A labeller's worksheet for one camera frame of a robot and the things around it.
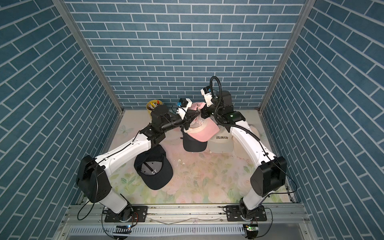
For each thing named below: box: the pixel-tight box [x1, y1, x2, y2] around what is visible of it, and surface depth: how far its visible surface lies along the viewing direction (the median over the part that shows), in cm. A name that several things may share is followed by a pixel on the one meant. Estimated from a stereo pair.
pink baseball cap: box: [183, 102, 221, 143], surface depth 85 cm
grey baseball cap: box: [180, 127, 208, 152], surface depth 101 cm
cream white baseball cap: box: [207, 125, 234, 153], surface depth 100 cm
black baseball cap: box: [134, 144, 173, 190], surface depth 88 cm
